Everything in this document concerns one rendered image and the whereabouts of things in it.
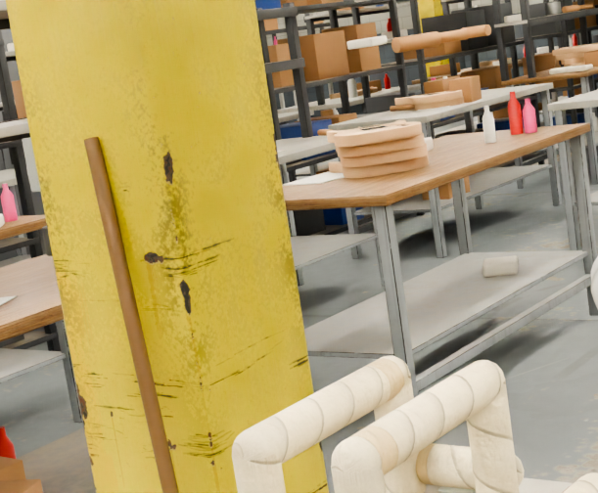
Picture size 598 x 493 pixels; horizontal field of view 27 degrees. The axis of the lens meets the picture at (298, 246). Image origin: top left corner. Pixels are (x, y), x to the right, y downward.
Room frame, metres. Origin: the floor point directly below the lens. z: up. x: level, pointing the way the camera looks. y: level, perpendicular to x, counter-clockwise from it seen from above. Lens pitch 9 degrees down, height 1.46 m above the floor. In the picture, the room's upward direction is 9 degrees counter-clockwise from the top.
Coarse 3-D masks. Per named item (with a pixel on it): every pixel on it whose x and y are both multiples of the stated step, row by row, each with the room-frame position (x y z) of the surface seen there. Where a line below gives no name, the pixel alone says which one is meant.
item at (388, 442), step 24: (480, 360) 0.87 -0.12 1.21; (456, 384) 0.82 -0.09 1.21; (480, 384) 0.84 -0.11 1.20; (408, 408) 0.78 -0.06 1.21; (432, 408) 0.79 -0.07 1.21; (456, 408) 0.81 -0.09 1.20; (480, 408) 0.84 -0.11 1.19; (360, 432) 0.75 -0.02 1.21; (384, 432) 0.75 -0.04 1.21; (408, 432) 0.76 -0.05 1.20; (432, 432) 0.78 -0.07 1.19; (336, 456) 0.73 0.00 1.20; (360, 456) 0.72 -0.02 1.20; (384, 456) 0.73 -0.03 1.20; (408, 456) 0.76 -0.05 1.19
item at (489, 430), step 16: (496, 400) 0.85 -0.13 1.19; (480, 416) 0.85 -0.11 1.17; (496, 416) 0.85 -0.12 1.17; (480, 432) 0.86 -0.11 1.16; (496, 432) 0.85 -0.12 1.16; (480, 448) 0.86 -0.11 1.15; (496, 448) 0.85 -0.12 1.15; (512, 448) 0.86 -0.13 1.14; (480, 464) 0.86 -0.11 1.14; (496, 464) 0.85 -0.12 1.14; (512, 464) 0.86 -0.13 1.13; (480, 480) 0.86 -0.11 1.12; (496, 480) 0.85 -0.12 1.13; (512, 480) 0.86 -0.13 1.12
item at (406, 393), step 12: (408, 384) 0.91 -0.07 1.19; (396, 396) 0.90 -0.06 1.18; (408, 396) 0.91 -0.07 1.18; (384, 408) 0.91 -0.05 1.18; (396, 408) 0.90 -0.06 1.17; (396, 468) 0.90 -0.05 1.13; (408, 468) 0.90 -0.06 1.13; (396, 480) 0.91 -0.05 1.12; (408, 480) 0.90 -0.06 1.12; (396, 492) 0.91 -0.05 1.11; (408, 492) 0.90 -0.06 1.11; (420, 492) 0.91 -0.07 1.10
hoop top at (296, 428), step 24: (384, 360) 0.91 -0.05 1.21; (336, 384) 0.86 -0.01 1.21; (360, 384) 0.87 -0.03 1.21; (384, 384) 0.89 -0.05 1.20; (288, 408) 0.82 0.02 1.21; (312, 408) 0.82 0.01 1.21; (336, 408) 0.84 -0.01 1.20; (360, 408) 0.86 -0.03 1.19; (264, 432) 0.78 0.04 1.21; (288, 432) 0.79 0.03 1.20; (312, 432) 0.81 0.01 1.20; (240, 456) 0.78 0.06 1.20; (264, 456) 0.77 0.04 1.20; (288, 456) 0.79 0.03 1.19
